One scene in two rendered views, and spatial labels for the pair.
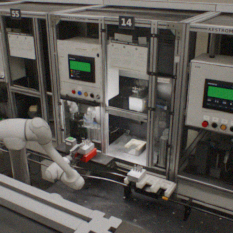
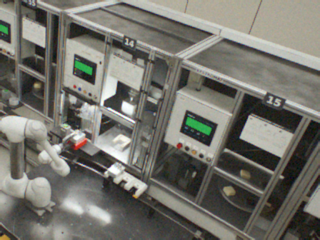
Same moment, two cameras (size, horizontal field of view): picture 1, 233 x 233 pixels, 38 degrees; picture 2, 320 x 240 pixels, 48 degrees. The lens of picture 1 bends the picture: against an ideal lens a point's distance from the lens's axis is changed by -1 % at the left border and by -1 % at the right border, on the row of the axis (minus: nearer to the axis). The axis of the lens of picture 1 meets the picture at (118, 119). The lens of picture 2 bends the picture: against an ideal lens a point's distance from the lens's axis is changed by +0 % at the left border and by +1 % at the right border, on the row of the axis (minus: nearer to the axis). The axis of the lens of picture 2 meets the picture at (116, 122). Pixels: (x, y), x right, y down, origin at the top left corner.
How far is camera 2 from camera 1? 0.69 m
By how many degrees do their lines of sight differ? 9
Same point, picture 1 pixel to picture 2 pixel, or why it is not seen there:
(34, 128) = (33, 130)
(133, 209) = (107, 198)
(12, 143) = (13, 137)
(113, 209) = (90, 196)
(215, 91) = (192, 122)
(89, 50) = (93, 56)
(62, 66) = (68, 61)
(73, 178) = (61, 166)
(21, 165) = (17, 153)
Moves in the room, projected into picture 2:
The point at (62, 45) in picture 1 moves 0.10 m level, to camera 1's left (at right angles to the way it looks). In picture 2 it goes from (71, 44) to (59, 42)
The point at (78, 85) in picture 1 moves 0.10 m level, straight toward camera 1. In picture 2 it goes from (80, 83) to (79, 88)
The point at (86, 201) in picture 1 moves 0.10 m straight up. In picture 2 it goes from (69, 184) to (70, 176)
